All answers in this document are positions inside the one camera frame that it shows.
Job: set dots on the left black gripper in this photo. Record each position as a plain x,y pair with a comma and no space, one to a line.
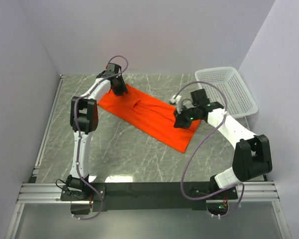
119,89

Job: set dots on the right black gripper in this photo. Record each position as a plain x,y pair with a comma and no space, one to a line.
180,122

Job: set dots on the orange t shirt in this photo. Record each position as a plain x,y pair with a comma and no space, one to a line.
150,115

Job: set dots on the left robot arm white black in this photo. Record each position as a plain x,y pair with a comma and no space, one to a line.
84,121

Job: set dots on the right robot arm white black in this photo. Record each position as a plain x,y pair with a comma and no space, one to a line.
252,153

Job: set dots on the white plastic mesh basket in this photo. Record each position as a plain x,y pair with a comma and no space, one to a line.
230,83

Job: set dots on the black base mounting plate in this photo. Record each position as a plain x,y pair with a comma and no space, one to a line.
131,196

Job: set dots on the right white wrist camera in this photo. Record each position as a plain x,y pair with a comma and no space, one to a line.
177,101

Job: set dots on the aluminium rail frame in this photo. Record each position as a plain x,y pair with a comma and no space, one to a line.
194,191

